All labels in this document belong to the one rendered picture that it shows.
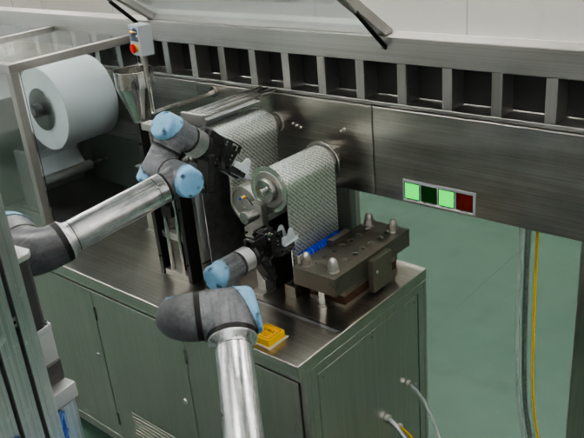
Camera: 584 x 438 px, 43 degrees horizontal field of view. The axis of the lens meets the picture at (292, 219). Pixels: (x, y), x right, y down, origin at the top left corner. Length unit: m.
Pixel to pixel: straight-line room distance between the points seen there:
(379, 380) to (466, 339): 1.38
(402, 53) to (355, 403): 1.06
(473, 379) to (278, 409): 1.44
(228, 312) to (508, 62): 0.99
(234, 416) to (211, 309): 0.26
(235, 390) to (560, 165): 1.05
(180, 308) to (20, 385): 0.49
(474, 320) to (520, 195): 1.81
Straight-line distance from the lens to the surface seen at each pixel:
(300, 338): 2.17
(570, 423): 2.71
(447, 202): 2.30
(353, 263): 2.26
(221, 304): 1.72
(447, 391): 3.44
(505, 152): 2.16
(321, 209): 2.38
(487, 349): 3.71
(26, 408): 1.39
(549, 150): 2.10
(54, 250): 1.71
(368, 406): 2.45
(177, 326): 1.73
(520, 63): 2.08
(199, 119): 2.36
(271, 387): 2.23
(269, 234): 2.20
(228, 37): 2.70
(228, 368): 1.66
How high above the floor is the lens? 2.09
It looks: 24 degrees down
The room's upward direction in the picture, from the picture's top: 5 degrees counter-clockwise
